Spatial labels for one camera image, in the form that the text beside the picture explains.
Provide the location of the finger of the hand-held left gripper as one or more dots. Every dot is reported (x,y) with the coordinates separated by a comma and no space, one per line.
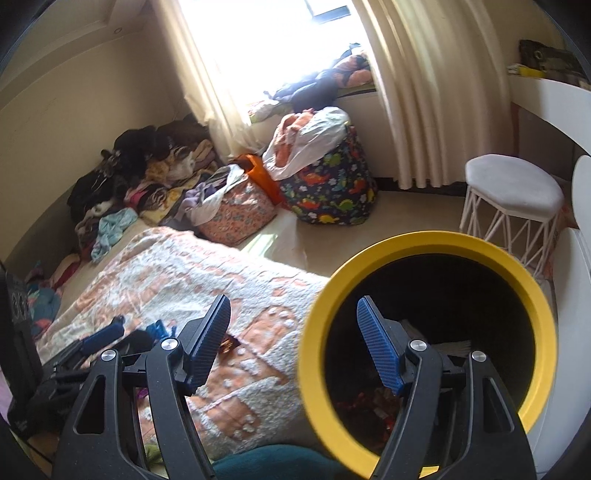
(161,330)
(104,337)

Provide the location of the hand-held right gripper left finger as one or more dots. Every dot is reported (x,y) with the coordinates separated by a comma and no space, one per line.
(210,341)

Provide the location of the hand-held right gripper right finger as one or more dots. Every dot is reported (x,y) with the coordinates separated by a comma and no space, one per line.
(378,344)

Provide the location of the red plastic bag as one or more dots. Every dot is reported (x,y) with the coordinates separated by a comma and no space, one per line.
(364,406)

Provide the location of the yellow-rimmed black trash bin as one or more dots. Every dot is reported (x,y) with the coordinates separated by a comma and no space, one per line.
(415,244)

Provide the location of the small brown wrapper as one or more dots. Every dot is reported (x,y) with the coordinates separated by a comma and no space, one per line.
(230,346)

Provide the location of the colourful patterned cloth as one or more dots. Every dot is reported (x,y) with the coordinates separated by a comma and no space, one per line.
(44,304)

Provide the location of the orange and white blanket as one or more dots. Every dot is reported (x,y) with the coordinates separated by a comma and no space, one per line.
(184,277)

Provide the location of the beige bed sheet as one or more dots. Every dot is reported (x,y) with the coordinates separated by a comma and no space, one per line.
(87,277)

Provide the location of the red cloth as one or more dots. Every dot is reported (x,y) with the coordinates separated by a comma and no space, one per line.
(64,270)

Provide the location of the light blue cloth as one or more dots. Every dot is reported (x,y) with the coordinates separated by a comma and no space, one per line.
(113,230)

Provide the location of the pink floral storage bag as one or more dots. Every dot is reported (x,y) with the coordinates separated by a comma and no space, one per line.
(240,212)

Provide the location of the teal cloth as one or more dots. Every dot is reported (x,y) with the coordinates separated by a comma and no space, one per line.
(277,461)

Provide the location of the purple and white cloth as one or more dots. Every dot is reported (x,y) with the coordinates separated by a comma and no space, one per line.
(203,198)

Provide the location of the dinosaur print storage bag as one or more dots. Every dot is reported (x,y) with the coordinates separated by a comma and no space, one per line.
(332,189)

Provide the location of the orange bag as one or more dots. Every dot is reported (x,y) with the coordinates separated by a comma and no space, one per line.
(261,177)

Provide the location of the pile of clothes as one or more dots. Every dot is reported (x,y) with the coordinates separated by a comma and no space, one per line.
(138,152)

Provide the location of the white chair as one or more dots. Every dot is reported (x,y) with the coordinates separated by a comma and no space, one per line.
(572,277)

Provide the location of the white plastic bag with clothes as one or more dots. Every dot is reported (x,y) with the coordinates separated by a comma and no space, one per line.
(318,134)

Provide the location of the cream curtain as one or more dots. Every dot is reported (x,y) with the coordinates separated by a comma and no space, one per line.
(207,92)
(415,92)

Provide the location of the clothes on window sill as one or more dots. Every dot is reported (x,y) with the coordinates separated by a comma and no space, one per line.
(318,87)

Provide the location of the white desk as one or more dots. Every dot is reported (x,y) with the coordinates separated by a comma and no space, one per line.
(554,101)

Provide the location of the yellow flat item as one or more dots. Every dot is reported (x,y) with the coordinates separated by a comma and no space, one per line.
(526,70)

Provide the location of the window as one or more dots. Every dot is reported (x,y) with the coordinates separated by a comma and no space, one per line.
(277,37)

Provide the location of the camouflage bag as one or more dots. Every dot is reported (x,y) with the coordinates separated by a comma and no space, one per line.
(549,57)

